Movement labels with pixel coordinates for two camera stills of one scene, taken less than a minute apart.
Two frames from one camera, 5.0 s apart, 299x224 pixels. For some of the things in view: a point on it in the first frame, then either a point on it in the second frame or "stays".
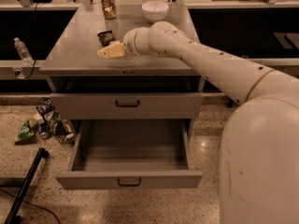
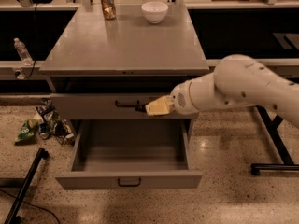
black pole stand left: x=14 y=217 stays
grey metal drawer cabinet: x=139 y=87 stays
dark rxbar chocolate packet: x=106 y=37 → x=141 y=107
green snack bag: x=28 y=132 stays
